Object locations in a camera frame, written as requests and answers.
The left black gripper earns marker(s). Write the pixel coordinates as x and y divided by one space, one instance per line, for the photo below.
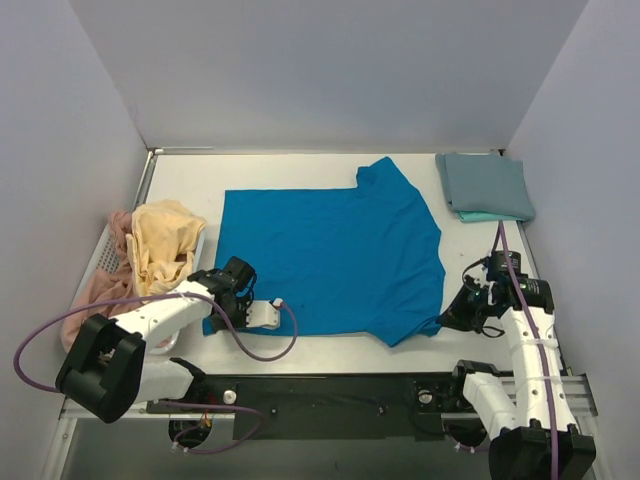
223 316

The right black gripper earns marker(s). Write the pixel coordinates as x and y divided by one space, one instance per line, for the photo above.
460 310

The bright blue t shirt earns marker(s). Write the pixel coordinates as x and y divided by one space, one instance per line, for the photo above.
353 260

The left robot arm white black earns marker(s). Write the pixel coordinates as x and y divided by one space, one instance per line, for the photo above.
107 369

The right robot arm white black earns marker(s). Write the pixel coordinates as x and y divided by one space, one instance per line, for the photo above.
533 433

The pale yellow t shirt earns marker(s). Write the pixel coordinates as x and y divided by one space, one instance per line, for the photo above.
162 246

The folded teal t shirt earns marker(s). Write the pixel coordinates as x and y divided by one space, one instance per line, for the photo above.
477 217

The dusty pink t shirt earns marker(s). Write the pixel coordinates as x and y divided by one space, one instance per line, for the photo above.
103 286

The white perforated plastic basket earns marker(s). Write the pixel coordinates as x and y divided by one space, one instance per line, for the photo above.
156 252

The folded grey-blue t shirt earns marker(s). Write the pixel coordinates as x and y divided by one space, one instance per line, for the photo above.
489 184

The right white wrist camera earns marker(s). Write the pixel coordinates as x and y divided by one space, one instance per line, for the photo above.
495 265

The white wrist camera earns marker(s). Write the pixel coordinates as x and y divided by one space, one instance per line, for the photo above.
495 265
264 314

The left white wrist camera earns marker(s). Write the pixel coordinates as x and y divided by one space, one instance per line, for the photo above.
264 314

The aluminium rail frame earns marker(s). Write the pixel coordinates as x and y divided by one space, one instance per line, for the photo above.
577 391

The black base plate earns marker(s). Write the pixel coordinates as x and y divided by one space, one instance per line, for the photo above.
339 407

